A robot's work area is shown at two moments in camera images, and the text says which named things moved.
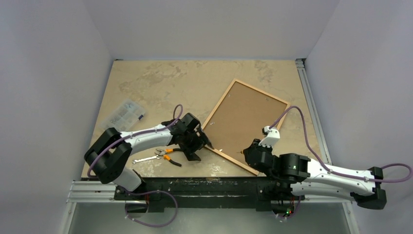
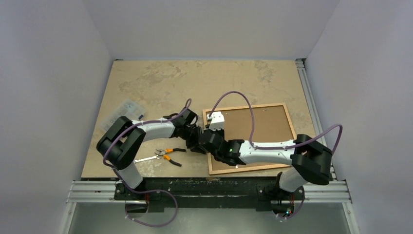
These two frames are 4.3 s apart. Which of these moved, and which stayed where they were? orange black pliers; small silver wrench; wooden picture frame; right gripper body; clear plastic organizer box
Moved: wooden picture frame; right gripper body
Stayed: clear plastic organizer box; small silver wrench; orange black pliers
